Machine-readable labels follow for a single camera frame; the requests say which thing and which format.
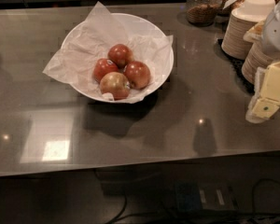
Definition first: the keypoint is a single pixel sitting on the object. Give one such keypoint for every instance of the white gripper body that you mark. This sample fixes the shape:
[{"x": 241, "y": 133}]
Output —
[{"x": 276, "y": 32}]

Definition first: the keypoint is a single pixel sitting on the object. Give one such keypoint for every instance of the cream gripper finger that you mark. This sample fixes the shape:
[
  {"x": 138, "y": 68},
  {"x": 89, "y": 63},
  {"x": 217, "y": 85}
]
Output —
[
  {"x": 254, "y": 33},
  {"x": 266, "y": 100}
]

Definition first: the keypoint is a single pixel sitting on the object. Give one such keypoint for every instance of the white bowl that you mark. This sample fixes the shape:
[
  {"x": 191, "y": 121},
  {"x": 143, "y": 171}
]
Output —
[{"x": 137, "y": 25}]

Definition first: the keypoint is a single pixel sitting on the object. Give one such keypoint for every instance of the yellowish red front apple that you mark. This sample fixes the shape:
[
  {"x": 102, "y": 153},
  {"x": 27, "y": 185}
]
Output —
[{"x": 115, "y": 86}]

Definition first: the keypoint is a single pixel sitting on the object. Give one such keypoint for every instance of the front stack of paper bowls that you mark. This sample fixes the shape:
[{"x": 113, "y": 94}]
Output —
[{"x": 255, "y": 59}]

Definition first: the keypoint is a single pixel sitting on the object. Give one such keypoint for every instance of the stack of paper bowls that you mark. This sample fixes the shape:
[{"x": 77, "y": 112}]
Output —
[
  {"x": 239, "y": 23},
  {"x": 255, "y": 59}
]

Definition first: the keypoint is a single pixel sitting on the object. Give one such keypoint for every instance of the rear stack of paper bowls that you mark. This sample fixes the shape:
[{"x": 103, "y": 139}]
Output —
[{"x": 239, "y": 23}]

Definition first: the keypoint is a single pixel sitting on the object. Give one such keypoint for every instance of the black mat under stacks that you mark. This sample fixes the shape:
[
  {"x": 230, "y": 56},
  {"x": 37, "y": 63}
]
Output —
[{"x": 236, "y": 65}]

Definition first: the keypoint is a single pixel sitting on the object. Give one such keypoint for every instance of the glass jar with granola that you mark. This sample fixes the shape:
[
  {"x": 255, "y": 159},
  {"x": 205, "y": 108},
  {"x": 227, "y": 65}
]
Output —
[{"x": 202, "y": 12}]

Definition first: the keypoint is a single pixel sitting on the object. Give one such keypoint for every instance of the dark box under table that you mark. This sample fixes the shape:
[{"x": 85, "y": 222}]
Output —
[{"x": 204, "y": 197}]

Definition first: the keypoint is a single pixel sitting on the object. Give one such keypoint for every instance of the white crinkled paper liner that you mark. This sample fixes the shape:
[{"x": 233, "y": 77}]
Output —
[{"x": 84, "y": 47}]

